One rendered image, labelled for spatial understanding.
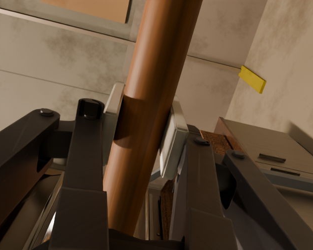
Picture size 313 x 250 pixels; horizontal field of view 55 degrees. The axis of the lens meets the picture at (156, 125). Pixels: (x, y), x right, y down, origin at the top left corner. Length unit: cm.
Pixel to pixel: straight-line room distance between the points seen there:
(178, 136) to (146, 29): 6
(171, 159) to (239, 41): 335
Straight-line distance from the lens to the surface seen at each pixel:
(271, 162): 155
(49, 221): 141
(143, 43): 17
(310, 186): 136
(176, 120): 16
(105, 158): 16
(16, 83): 376
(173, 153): 16
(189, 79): 346
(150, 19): 17
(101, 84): 350
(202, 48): 341
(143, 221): 171
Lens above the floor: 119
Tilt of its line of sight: 7 degrees down
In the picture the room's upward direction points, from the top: 78 degrees counter-clockwise
